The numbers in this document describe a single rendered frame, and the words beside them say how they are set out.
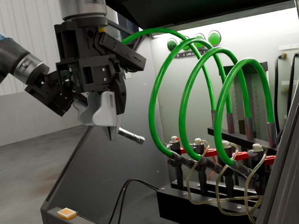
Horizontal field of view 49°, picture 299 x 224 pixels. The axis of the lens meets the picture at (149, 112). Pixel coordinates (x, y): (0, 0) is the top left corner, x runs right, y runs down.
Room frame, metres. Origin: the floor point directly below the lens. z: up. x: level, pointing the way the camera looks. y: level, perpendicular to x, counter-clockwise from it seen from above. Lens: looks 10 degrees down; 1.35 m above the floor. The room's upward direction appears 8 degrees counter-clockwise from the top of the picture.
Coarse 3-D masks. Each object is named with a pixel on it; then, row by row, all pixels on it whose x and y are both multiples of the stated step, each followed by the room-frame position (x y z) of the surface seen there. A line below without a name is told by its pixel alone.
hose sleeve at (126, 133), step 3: (120, 129) 0.89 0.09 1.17; (123, 129) 0.90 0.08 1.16; (120, 132) 0.89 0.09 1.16; (123, 132) 0.89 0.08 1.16; (126, 132) 0.89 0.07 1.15; (129, 132) 0.90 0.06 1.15; (123, 135) 0.89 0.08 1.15; (126, 135) 0.89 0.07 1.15; (129, 135) 0.90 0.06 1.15; (132, 135) 0.90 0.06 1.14; (135, 135) 0.91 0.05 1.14; (129, 138) 0.90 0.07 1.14; (132, 138) 0.90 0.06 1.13; (135, 138) 0.90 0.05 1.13; (138, 138) 0.90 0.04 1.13
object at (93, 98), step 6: (90, 96) 0.58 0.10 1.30; (96, 96) 0.59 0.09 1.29; (90, 102) 0.58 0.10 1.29; (96, 102) 0.59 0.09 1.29; (90, 108) 0.58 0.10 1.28; (96, 108) 0.58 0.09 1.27; (84, 114) 0.57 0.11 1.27; (90, 114) 0.58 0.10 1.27; (84, 120) 0.57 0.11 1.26; (90, 120) 0.57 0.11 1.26; (108, 132) 0.58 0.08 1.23; (108, 138) 0.58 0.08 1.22
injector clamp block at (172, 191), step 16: (160, 192) 0.86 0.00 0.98; (176, 192) 0.85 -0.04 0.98; (192, 192) 0.86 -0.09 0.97; (208, 192) 0.82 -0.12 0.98; (224, 192) 0.80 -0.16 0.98; (160, 208) 0.87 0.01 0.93; (176, 208) 0.83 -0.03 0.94; (192, 208) 0.79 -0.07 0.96; (208, 208) 0.75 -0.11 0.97; (224, 208) 0.72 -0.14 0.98; (240, 208) 0.71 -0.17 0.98
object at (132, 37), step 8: (136, 32) 0.93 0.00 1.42; (144, 32) 0.93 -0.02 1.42; (152, 32) 0.94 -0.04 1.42; (168, 32) 0.96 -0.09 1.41; (176, 32) 0.97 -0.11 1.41; (128, 40) 0.91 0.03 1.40; (192, 48) 0.99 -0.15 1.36; (200, 56) 1.00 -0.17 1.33; (208, 80) 1.00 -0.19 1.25; (208, 88) 1.01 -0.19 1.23
